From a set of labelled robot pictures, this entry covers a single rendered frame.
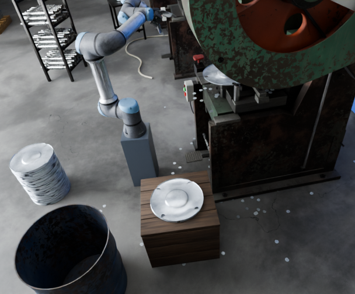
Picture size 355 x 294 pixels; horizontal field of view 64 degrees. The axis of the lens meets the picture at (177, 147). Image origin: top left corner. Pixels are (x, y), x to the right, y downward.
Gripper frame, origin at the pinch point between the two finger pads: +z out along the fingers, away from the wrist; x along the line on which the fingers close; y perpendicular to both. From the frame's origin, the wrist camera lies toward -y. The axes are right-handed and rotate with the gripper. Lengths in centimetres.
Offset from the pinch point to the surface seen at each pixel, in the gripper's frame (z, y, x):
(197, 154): 56, 51, -51
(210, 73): 25, 45, 4
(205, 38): -7, 94, 34
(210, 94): 34, 47, -7
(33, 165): -41, 68, -104
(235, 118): 42, 73, 1
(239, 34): 4, 93, 42
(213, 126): 34, 76, -8
